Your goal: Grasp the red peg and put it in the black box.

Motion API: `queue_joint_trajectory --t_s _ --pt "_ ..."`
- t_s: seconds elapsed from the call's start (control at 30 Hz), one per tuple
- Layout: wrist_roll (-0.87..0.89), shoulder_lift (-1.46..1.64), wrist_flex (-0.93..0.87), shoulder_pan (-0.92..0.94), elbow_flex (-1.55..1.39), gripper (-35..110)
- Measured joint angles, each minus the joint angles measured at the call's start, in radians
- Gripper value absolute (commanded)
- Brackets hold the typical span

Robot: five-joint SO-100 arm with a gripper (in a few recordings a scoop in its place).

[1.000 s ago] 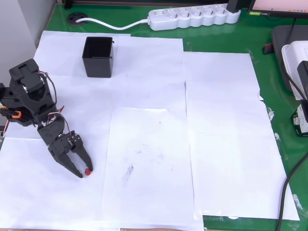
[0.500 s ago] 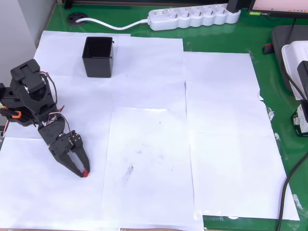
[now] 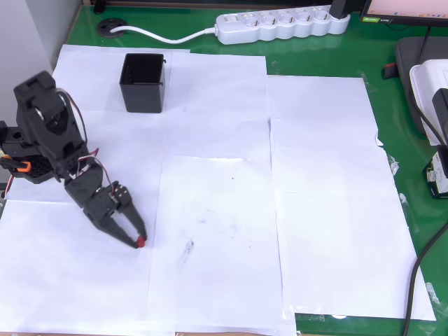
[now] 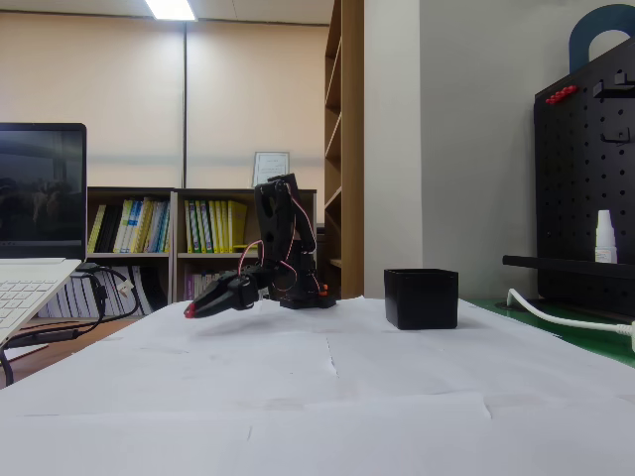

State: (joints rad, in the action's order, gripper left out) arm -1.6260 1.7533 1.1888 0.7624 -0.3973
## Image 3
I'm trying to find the black plastic box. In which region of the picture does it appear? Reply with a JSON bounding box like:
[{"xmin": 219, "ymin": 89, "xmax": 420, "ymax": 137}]
[{"xmin": 118, "ymin": 52, "xmax": 167, "ymax": 114}]

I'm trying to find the white paper sheet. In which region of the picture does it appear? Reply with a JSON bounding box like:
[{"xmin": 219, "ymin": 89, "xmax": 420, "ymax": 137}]
[
  {"xmin": 171, "ymin": 51, "xmax": 271, "ymax": 122},
  {"xmin": 52, "ymin": 43, "xmax": 192, "ymax": 116},
  {"xmin": 274, "ymin": 191, "xmax": 438, "ymax": 322},
  {"xmin": 5, "ymin": 111, "xmax": 165, "ymax": 206},
  {"xmin": 265, "ymin": 74, "xmax": 385, "ymax": 147},
  {"xmin": 0, "ymin": 199, "xmax": 176, "ymax": 336},
  {"xmin": 268, "ymin": 117, "xmax": 400, "ymax": 197},
  {"xmin": 161, "ymin": 115, "xmax": 273, "ymax": 162},
  {"xmin": 146, "ymin": 155, "xmax": 298, "ymax": 336}
]

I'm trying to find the orange black table clamp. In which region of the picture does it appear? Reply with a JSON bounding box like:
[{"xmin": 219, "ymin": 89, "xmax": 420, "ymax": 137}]
[{"xmin": 0, "ymin": 156, "xmax": 33, "ymax": 173}]

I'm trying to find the white power strip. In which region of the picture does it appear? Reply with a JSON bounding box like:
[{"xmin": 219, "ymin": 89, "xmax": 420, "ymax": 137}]
[{"xmin": 213, "ymin": 6, "xmax": 351, "ymax": 46}]

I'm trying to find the black plug adapter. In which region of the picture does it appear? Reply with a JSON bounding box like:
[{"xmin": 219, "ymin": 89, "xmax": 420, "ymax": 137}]
[{"xmin": 330, "ymin": 0, "xmax": 351, "ymax": 18}]

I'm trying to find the dark grey pad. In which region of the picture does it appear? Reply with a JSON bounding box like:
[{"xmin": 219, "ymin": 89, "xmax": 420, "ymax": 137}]
[{"xmin": 394, "ymin": 36, "xmax": 448, "ymax": 136}]

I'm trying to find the white plastic case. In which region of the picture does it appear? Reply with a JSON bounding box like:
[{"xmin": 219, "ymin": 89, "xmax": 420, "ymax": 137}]
[{"xmin": 409, "ymin": 59, "xmax": 448, "ymax": 146}]

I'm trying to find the black computer monitor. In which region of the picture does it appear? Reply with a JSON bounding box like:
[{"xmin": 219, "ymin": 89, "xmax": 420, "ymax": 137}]
[{"xmin": 360, "ymin": 0, "xmax": 448, "ymax": 27}]

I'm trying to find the red white servo wire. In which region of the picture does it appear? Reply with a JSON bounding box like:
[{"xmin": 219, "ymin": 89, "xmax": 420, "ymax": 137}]
[
  {"xmin": 75, "ymin": 148, "xmax": 123, "ymax": 197},
  {"xmin": 55, "ymin": 89, "xmax": 89, "ymax": 146}
]

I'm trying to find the white power cable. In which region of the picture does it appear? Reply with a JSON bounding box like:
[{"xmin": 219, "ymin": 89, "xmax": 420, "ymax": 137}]
[{"xmin": 110, "ymin": 26, "xmax": 218, "ymax": 45}]

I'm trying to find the black cable grommet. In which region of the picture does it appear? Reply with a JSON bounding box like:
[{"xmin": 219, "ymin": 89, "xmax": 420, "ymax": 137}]
[{"xmin": 97, "ymin": 18, "xmax": 127, "ymax": 38}]

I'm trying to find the thick black cable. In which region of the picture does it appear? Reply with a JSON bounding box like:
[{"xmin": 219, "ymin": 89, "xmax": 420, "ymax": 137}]
[{"xmin": 402, "ymin": 220, "xmax": 448, "ymax": 336}]

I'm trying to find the thin black camera cable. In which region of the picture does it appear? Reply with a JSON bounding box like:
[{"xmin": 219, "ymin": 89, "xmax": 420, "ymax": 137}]
[{"xmin": 414, "ymin": 97, "xmax": 442, "ymax": 145}]

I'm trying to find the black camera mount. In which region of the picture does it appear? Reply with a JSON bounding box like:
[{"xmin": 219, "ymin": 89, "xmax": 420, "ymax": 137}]
[{"xmin": 431, "ymin": 87, "xmax": 448, "ymax": 146}]

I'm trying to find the thin black monitor cable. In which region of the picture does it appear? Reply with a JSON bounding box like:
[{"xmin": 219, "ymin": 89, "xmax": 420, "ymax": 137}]
[{"xmin": 419, "ymin": 24, "xmax": 432, "ymax": 59}]

